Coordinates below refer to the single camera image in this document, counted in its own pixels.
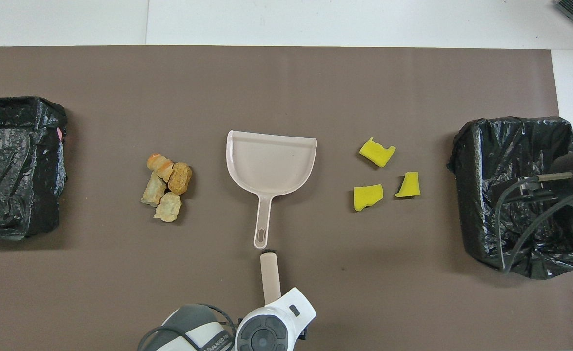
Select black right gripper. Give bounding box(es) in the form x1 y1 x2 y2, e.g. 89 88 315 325
503 171 573 203

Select yellow sponge piece notched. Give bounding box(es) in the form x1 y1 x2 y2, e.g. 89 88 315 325
395 172 421 198

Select yellow sponge piece large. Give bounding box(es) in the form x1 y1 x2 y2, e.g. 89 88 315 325
359 137 396 168

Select yellow sponge piece blocky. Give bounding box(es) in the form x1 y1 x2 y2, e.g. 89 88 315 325
354 184 384 212

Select beige plastic dustpan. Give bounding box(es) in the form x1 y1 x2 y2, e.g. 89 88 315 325
226 130 317 250

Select beige hand brush black bristles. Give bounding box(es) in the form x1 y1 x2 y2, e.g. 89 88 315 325
260 251 282 304

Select brown oval bread piece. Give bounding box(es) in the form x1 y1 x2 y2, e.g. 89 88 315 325
168 162 193 195

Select pale yellow bread chunk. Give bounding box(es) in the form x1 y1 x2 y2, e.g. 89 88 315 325
153 192 182 223

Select orange striped bread piece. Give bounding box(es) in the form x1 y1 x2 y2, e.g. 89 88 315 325
147 153 174 182

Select pale bread piece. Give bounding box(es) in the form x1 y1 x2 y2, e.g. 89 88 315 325
141 172 167 207

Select black bag lined bin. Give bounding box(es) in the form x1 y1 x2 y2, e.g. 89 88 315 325
446 116 573 280

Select black bag bin pink spot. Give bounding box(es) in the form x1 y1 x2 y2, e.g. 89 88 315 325
0 96 68 240

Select brown table mat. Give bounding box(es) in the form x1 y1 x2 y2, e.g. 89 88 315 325
0 46 573 351

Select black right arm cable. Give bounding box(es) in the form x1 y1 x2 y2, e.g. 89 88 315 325
494 176 573 273

